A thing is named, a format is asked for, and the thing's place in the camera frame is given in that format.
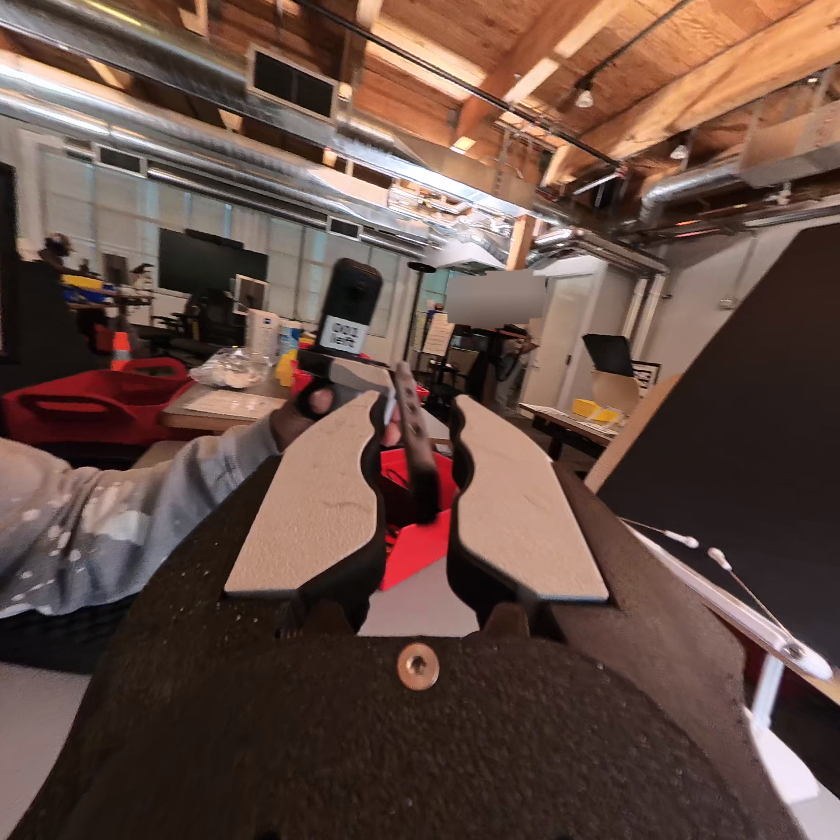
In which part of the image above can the red plastic bin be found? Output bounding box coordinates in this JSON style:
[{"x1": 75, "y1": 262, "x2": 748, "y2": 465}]
[{"x1": 377, "y1": 446, "x2": 460, "y2": 592}]

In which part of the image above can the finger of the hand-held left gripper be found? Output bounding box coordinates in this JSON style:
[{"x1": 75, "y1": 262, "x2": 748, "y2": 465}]
[{"x1": 330, "y1": 362, "x2": 399, "y2": 429}]

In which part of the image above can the black wall screen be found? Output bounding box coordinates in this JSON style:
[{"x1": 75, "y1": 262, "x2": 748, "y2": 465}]
[{"x1": 157, "y1": 226, "x2": 270, "y2": 299}]

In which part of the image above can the wooden side table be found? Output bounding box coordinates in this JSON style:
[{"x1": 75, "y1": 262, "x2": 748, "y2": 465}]
[{"x1": 161, "y1": 374, "x2": 454, "y2": 435}]

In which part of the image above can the white folding stand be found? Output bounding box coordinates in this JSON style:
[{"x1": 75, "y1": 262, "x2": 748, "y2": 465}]
[{"x1": 617, "y1": 515, "x2": 840, "y2": 808}]

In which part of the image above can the white door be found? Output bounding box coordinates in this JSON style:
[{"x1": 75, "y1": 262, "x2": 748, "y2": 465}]
[{"x1": 535, "y1": 276, "x2": 618, "y2": 404}]

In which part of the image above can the yellow plastic bin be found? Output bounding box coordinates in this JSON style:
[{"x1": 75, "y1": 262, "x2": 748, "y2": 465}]
[{"x1": 571, "y1": 397, "x2": 624, "y2": 424}]

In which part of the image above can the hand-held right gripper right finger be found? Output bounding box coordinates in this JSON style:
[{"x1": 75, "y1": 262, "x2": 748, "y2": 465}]
[{"x1": 448, "y1": 394, "x2": 611, "y2": 621}]

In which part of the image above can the person's left hand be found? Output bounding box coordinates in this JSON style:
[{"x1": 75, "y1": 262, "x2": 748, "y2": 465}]
[{"x1": 269, "y1": 386, "x2": 341, "y2": 455}]

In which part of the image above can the wooden desk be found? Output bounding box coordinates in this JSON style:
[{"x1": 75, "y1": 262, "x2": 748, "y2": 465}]
[{"x1": 518, "y1": 402, "x2": 631, "y2": 460}]

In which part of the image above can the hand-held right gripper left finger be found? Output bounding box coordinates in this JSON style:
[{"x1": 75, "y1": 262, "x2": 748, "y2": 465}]
[{"x1": 223, "y1": 391, "x2": 389, "y2": 621}]

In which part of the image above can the framed marker sign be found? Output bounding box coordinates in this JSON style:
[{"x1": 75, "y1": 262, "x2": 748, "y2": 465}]
[{"x1": 0, "y1": 161, "x2": 19, "y2": 361}]

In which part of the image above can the black floor lamp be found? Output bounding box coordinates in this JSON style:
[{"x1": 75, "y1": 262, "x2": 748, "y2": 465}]
[{"x1": 407, "y1": 261, "x2": 439, "y2": 368}]

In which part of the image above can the red tote basket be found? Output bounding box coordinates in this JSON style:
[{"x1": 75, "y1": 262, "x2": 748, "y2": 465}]
[{"x1": 2, "y1": 360, "x2": 193, "y2": 447}]

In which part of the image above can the clear plastic bag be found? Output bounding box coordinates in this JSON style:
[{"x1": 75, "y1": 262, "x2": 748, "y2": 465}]
[{"x1": 190, "y1": 346, "x2": 271, "y2": 389}]

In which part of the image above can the black mesh pad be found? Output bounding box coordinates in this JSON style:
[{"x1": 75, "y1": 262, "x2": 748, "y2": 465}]
[{"x1": 0, "y1": 591, "x2": 135, "y2": 676}]

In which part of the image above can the person's left forearm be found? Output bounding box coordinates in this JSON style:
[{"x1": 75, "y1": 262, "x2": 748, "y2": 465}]
[{"x1": 0, "y1": 413, "x2": 283, "y2": 618}]

